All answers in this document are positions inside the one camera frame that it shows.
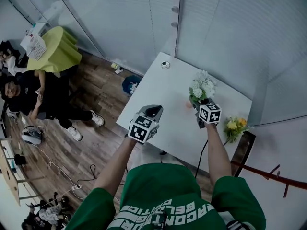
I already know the yellow flowers bunch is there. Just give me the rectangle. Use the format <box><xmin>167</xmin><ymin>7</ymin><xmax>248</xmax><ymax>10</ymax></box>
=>
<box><xmin>223</xmin><ymin>116</ymin><xmax>250</xmax><ymax>146</ymax></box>

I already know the blue waste bin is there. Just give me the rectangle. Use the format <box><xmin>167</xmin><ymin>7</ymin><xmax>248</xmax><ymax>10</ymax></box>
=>
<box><xmin>121</xmin><ymin>75</ymin><xmax>142</xmax><ymax>96</ymax></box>

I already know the white perforated box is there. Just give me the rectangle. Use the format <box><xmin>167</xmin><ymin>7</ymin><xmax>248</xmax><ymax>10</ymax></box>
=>
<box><xmin>19</xmin><ymin>33</ymin><xmax>47</xmax><ymax>62</ymax></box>

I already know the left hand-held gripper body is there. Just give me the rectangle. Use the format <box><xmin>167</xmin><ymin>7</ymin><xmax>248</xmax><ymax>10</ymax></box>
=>
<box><xmin>128</xmin><ymin>104</ymin><xmax>164</xmax><ymax>145</ymax></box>

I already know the white flowers bunch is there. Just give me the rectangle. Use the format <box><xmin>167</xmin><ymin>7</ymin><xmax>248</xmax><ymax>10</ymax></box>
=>
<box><xmin>189</xmin><ymin>69</ymin><xmax>218</xmax><ymax>103</ymax></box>

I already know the person's right forearm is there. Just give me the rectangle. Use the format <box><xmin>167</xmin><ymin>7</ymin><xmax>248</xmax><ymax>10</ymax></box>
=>
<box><xmin>205</xmin><ymin>123</ymin><xmax>232</xmax><ymax>187</ymax></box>

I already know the dark wooden chair back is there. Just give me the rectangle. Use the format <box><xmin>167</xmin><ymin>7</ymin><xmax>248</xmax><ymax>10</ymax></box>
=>
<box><xmin>233</xmin><ymin>131</ymin><xmax>257</xmax><ymax>178</ymax></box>

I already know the white cable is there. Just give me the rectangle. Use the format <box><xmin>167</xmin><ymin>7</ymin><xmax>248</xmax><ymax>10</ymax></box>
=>
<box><xmin>28</xmin><ymin>142</ymin><xmax>87</xmax><ymax>200</ymax></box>

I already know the small bottle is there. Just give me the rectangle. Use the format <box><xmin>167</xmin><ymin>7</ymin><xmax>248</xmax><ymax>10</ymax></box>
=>
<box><xmin>110</xmin><ymin>62</ymin><xmax>124</xmax><ymax>75</ymax></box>

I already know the person's left forearm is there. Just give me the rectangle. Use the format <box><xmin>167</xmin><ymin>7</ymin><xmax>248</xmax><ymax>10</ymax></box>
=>
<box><xmin>92</xmin><ymin>136</ymin><xmax>138</xmax><ymax>196</ymax></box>

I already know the black cable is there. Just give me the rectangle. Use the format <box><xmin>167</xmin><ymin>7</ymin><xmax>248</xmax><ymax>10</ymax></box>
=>
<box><xmin>194</xmin><ymin>139</ymin><xmax>209</xmax><ymax>179</ymax></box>

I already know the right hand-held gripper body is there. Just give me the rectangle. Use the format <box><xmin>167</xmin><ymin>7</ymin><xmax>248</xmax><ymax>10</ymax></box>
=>
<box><xmin>189</xmin><ymin>96</ymin><xmax>223</xmax><ymax>129</ymax></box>

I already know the pile of bags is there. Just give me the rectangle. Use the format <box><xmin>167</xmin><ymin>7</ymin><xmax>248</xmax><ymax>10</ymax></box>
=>
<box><xmin>21</xmin><ymin>192</ymin><xmax>74</xmax><ymax>230</ymax></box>

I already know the white helmet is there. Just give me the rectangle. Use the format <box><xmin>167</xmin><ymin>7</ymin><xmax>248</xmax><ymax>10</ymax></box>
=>
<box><xmin>21</xmin><ymin>125</ymin><xmax>44</xmax><ymax>146</ymax></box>

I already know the light wooden desk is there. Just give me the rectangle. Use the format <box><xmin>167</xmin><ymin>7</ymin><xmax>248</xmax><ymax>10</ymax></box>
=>
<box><xmin>0</xmin><ymin>138</ymin><xmax>45</xmax><ymax>207</ymax></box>

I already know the person's green printed shirt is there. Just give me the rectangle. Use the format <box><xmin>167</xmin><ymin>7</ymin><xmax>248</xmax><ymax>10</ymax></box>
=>
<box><xmin>64</xmin><ymin>162</ymin><xmax>267</xmax><ymax>230</ymax></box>

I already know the green cloth covered table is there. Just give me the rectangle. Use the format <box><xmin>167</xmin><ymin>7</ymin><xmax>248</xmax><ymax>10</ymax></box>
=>
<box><xmin>26</xmin><ymin>25</ymin><xmax>83</xmax><ymax>74</ymax></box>

